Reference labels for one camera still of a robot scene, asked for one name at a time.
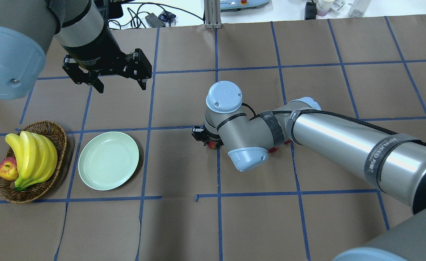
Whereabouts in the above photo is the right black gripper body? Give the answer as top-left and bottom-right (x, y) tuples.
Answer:
(192, 125), (222, 145)

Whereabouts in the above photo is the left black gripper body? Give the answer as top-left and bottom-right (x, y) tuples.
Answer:
(63, 29), (125, 76)

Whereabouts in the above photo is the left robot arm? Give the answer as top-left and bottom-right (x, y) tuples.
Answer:
(0, 0), (153, 100)

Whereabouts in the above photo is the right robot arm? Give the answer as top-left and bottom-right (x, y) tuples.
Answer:
(192, 80), (426, 261)

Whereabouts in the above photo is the light green plate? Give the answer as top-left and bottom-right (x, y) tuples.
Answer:
(78, 132), (139, 191)

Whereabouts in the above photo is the black power adapter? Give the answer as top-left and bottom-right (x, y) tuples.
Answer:
(145, 13), (166, 28)

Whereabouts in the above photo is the woven wicker basket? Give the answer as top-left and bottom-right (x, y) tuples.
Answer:
(0, 121), (68, 204)

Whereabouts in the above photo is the yellow banana bunch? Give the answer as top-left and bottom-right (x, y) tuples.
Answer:
(5, 131), (58, 191)

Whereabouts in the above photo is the blue teach pendant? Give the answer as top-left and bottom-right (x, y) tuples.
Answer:
(220, 0), (270, 11)

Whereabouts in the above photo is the red yellow apple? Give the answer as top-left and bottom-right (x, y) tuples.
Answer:
(0, 156), (19, 181)

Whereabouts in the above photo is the white paper cup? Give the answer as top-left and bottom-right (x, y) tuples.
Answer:
(316, 0), (335, 17)

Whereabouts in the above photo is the aluminium frame post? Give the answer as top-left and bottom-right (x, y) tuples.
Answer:
(203, 0), (222, 29)

